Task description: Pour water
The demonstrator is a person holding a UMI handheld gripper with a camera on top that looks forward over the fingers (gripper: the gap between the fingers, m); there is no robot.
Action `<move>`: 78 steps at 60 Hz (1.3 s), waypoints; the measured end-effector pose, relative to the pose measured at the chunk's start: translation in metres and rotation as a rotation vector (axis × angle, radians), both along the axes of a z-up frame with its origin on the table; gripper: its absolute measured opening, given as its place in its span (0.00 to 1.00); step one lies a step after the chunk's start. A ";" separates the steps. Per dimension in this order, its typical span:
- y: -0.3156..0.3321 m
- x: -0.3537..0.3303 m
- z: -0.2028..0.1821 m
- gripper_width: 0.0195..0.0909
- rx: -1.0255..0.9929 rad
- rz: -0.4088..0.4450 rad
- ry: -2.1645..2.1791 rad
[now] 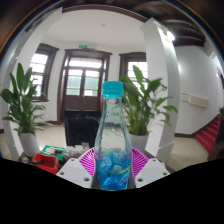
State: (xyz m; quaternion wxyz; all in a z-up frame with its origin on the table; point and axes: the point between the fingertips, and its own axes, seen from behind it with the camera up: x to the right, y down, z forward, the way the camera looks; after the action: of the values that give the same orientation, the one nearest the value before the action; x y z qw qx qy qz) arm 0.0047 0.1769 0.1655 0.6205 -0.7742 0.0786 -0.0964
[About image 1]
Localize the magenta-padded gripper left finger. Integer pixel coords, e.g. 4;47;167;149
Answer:
55;147;98;190

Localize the black chair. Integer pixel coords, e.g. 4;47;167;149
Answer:
63;109;103;148

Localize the white wall radiator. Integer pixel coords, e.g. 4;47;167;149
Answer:
181;93;211;109

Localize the green and white box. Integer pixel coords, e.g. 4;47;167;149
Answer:
39;144;67;164

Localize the wooden tray with small cups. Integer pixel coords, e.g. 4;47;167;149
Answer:
64;142;91;160

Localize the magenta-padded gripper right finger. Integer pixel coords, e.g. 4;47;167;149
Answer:
129;147;171;189

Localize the dark-framed window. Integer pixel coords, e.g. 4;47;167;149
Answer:
29;43;60;103
118;51;149;83

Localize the red box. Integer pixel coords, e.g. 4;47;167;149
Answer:
29;152;60;175

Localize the clear bottle with blue cap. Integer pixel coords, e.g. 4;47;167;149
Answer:
94;80;133;192

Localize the leafy plant in white pot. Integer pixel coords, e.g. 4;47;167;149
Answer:
0;62;48;158
119;64;179;153

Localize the red carpeted staircase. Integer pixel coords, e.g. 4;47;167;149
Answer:
194;114;223;154

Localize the dark wooden double door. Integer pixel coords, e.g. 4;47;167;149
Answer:
57;48;113;123

